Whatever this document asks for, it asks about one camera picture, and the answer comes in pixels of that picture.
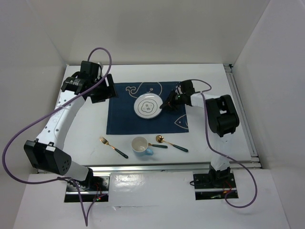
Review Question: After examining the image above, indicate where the white plate with teal rim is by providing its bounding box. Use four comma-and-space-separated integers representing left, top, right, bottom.
134, 93, 163, 119

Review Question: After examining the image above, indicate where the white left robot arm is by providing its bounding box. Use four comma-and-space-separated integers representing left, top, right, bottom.
24, 72, 117, 190

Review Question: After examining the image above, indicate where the dark blue whale placemat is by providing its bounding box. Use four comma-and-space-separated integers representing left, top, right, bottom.
106, 82, 189, 135

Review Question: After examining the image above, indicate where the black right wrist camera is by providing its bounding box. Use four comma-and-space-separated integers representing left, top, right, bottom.
175, 80, 195, 95

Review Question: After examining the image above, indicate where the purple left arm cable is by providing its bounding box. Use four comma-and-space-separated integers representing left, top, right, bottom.
1, 47, 112, 227

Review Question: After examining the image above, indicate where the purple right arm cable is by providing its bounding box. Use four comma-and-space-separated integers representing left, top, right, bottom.
190, 79, 258, 208

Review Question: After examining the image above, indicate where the gold fork with green handle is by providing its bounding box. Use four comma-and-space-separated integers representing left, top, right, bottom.
99, 137, 129, 159

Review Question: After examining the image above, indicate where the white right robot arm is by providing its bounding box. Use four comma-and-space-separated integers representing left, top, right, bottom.
160, 91, 240, 187

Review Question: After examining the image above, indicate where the aluminium frame rail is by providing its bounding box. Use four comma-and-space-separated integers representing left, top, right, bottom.
35, 162, 263, 174
223, 64, 263, 169

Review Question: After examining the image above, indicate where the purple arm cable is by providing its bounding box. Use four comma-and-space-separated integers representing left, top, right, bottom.
1, 47, 112, 227
190, 79, 258, 208

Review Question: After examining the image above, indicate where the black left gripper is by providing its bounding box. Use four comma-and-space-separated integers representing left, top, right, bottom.
90, 73, 119, 104

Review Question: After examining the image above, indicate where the light blue ceramic mug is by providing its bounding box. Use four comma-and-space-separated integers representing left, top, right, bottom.
131, 136, 153, 156

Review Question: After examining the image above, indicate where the aluminium frame rail front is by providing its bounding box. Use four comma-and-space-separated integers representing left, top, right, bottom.
35, 162, 263, 174

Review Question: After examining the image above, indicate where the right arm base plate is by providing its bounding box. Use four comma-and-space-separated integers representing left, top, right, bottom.
189, 173, 239, 200

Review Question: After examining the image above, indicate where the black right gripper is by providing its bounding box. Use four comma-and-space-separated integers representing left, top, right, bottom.
160, 89, 186, 111

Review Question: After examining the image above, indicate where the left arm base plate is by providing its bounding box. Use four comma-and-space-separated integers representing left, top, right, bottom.
64, 174, 110, 203

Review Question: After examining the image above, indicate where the gold spoon with green handle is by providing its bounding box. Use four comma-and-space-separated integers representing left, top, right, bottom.
155, 135, 189, 153

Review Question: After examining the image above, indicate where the aluminium frame rail right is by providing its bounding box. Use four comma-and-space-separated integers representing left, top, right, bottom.
223, 64, 263, 169

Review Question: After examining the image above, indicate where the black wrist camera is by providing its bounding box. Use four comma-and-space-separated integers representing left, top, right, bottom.
79, 61, 102, 82
175, 80, 195, 95

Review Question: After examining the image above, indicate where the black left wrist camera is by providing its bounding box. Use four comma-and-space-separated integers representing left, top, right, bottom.
79, 61, 102, 82

